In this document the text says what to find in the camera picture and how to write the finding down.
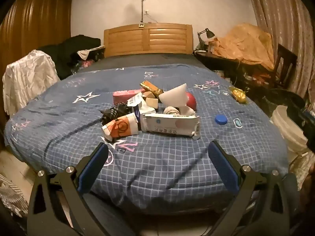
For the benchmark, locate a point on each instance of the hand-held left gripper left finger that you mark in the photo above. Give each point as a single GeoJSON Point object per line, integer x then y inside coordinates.
{"type": "Point", "coordinates": [92, 167]}

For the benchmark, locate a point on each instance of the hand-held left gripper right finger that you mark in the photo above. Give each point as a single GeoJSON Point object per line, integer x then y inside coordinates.
{"type": "Point", "coordinates": [222, 167]}

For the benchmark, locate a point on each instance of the white plastic bucket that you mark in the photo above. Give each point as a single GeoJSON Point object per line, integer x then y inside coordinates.
{"type": "Point", "coordinates": [285, 127]}

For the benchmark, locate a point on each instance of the black snack wrapper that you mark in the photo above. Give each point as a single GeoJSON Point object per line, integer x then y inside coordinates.
{"type": "Point", "coordinates": [112, 113]}

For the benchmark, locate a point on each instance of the grey knitted cloth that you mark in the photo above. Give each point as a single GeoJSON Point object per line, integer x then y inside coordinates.
{"type": "Point", "coordinates": [171, 110]}

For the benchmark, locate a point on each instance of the white foam sheet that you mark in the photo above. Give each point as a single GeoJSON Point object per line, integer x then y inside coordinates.
{"type": "Point", "coordinates": [173, 95]}

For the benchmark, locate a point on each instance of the tan sponge block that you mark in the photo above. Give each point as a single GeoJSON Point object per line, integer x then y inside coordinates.
{"type": "Point", "coordinates": [152, 102]}
{"type": "Point", "coordinates": [148, 95]}

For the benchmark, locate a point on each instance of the white paper clip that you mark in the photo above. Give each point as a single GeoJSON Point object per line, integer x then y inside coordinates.
{"type": "Point", "coordinates": [238, 123]}

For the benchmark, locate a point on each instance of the blue bottle cap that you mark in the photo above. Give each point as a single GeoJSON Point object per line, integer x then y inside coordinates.
{"type": "Point", "coordinates": [221, 119]}

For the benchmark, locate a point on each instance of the orange and white paper cup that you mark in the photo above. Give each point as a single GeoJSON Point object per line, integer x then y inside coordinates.
{"type": "Point", "coordinates": [123, 126]}

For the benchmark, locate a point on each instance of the blue checked star blanket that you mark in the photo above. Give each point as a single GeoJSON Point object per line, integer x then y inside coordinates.
{"type": "Point", "coordinates": [160, 157]}

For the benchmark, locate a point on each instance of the white paper carton package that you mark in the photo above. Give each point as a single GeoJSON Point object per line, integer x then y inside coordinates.
{"type": "Point", "coordinates": [169, 125]}

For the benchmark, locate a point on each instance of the dark wooden chair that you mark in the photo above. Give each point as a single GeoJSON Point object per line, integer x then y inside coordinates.
{"type": "Point", "coordinates": [286, 56]}

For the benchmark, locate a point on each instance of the gold foil wrapper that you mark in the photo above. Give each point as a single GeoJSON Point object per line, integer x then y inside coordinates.
{"type": "Point", "coordinates": [238, 95]}

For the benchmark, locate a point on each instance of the red ball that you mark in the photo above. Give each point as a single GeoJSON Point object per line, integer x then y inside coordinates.
{"type": "Point", "coordinates": [191, 100]}

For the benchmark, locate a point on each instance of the pink packet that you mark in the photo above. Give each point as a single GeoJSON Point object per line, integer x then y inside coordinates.
{"type": "Point", "coordinates": [123, 95]}

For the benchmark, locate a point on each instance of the white crumpled wrapper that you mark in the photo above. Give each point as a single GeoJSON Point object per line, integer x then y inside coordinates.
{"type": "Point", "coordinates": [135, 100]}

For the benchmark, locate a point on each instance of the striped white cloth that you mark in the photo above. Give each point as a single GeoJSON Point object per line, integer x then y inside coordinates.
{"type": "Point", "coordinates": [12, 194]}

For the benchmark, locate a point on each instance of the gold snack packet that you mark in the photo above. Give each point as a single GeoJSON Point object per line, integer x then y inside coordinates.
{"type": "Point", "coordinates": [150, 86]}

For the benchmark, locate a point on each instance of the orange cloth cover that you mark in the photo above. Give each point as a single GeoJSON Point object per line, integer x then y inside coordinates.
{"type": "Point", "coordinates": [241, 44]}

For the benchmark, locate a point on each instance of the dark wooden desk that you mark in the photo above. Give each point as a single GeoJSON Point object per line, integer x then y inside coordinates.
{"type": "Point", "coordinates": [211, 59]}

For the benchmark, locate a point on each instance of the white crumpled cloth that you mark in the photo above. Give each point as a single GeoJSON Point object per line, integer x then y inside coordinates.
{"type": "Point", "coordinates": [27, 78]}

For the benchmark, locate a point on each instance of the beige patterned curtain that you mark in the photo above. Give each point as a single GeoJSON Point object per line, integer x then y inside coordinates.
{"type": "Point", "coordinates": [283, 12]}

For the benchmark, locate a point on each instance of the grey bed mattress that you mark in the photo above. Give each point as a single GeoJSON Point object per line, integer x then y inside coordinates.
{"type": "Point", "coordinates": [147, 60]}

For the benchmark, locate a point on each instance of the dark clothes pile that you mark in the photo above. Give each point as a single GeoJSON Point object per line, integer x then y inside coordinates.
{"type": "Point", "coordinates": [64, 49]}

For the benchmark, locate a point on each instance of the wooden bed headboard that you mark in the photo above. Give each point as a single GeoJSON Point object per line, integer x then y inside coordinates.
{"type": "Point", "coordinates": [123, 41]}

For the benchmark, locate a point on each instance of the black desk lamp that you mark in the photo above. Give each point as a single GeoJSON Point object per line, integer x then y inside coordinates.
{"type": "Point", "coordinates": [209, 33]}

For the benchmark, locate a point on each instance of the brown wooden wardrobe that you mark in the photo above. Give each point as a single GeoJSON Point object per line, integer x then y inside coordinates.
{"type": "Point", "coordinates": [37, 17]}

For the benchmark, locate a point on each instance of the metal pole stand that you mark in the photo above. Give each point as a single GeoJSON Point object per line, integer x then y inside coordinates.
{"type": "Point", "coordinates": [142, 5]}

